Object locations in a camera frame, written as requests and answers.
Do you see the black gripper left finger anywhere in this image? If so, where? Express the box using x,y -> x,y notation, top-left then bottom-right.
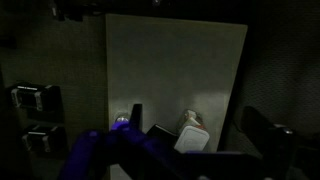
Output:
59,103 -> 188,180

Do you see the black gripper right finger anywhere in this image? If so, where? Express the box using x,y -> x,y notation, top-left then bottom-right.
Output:
241,106 -> 300,180

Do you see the dark patterned sofa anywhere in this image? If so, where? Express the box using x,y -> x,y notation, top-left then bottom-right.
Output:
229,0 -> 320,158

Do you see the black electronic box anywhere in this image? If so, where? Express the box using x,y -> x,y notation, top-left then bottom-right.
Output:
9,82 -> 63,113

